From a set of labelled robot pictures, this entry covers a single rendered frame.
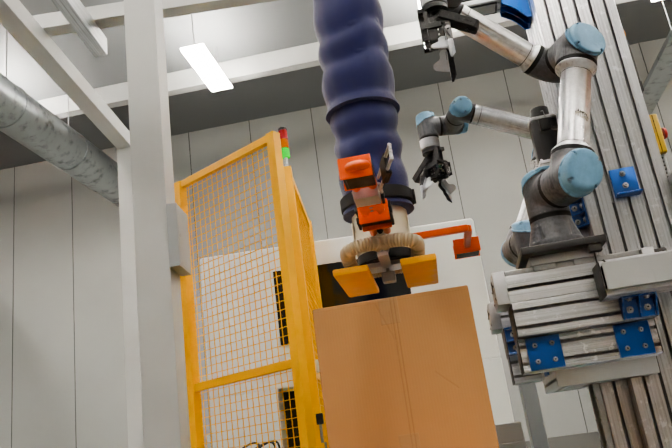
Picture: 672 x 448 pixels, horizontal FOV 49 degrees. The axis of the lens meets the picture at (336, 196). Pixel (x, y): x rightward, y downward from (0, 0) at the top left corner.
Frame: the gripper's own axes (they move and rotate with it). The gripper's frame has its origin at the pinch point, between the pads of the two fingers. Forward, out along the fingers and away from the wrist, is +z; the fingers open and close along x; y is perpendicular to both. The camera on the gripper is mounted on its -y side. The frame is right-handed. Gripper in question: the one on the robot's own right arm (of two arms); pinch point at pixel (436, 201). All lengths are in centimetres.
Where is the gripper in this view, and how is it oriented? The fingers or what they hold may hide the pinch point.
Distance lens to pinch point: 278.7
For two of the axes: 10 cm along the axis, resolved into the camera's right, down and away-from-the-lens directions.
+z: 1.3, 9.4, -3.3
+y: 6.0, -3.4, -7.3
